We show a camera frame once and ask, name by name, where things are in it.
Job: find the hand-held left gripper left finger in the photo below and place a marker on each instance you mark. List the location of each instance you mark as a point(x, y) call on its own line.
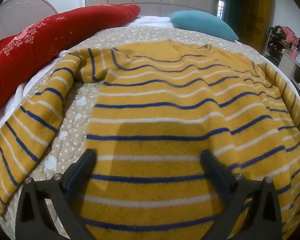
point(76, 177)

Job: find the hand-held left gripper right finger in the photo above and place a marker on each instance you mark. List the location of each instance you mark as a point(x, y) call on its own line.
point(218, 177)

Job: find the yellow striped sweater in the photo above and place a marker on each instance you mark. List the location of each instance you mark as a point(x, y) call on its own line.
point(165, 110)

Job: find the beige dotted bed cover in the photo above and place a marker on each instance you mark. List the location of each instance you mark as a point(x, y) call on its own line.
point(72, 130)

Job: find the white open cabinet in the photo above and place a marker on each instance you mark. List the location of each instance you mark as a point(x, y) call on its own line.
point(288, 66)

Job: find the pink bottle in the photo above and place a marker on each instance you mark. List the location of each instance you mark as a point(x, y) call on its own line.
point(294, 54)

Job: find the dark shoe rack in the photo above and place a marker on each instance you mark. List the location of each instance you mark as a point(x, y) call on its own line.
point(275, 45)

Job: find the pink clothing pile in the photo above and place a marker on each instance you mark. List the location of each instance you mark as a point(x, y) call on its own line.
point(290, 36)

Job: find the yellow wooden door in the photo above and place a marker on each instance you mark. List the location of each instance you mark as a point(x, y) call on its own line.
point(257, 10)

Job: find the red patterned quilt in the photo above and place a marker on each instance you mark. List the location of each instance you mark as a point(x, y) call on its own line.
point(27, 45)

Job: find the teal pillow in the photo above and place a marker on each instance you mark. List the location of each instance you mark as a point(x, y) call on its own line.
point(202, 23)

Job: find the rounded pale headboard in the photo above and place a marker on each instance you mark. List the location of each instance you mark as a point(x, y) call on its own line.
point(17, 12)

